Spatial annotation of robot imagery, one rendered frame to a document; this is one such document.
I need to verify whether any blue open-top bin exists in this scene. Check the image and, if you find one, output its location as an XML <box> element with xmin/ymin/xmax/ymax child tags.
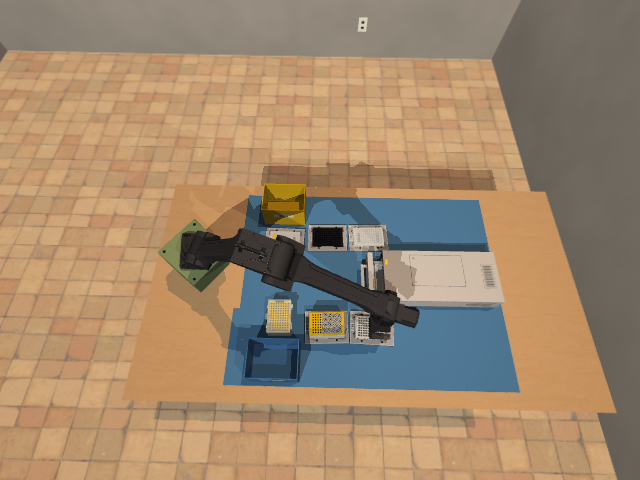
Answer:
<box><xmin>243</xmin><ymin>338</ymin><xmax>301</xmax><ymax>382</ymax></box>

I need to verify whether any blue flat mat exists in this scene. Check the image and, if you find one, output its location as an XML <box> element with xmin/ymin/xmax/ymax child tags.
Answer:
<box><xmin>223</xmin><ymin>196</ymin><xmax>520</xmax><ymax>393</ymax></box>

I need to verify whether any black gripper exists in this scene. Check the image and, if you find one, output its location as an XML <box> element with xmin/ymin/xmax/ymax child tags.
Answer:
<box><xmin>369</xmin><ymin>314</ymin><xmax>391</xmax><ymax>340</ymax></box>

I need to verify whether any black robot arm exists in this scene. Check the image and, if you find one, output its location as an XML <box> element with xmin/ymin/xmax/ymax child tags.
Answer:
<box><xmin>179</xmin><ymin>228</ymin><xmax>420</xmax><ymax>328</ymax></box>

